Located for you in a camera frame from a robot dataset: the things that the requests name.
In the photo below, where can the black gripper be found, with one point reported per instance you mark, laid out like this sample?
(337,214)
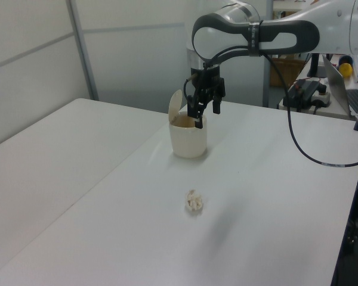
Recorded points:
(207,78)

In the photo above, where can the white paper trash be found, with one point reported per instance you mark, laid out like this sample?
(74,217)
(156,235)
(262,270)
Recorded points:
(194,202)

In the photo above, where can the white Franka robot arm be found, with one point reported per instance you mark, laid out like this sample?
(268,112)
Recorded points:
(214,35)

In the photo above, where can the small white lidded bin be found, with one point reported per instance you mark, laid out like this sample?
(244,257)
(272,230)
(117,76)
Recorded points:
(188,143)

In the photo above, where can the brown cardboard box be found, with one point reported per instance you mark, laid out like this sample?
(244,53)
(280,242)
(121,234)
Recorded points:
(286,71)

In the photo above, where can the black electronic device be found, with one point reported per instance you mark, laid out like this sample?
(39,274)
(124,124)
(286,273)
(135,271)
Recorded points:
(302,90)

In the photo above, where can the black monitor stand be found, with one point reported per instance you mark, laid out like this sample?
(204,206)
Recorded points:
(314,65)

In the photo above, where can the grey emergency stop box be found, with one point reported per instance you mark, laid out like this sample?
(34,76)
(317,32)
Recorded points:
(322,96)

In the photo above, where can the white side desk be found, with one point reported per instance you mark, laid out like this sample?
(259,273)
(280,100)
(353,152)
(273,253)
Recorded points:
(334,111)

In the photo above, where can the grey laptop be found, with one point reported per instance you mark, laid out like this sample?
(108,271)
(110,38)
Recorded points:
(335,83)

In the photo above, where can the yellow ball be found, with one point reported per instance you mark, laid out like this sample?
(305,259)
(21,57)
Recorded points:
(346,71)

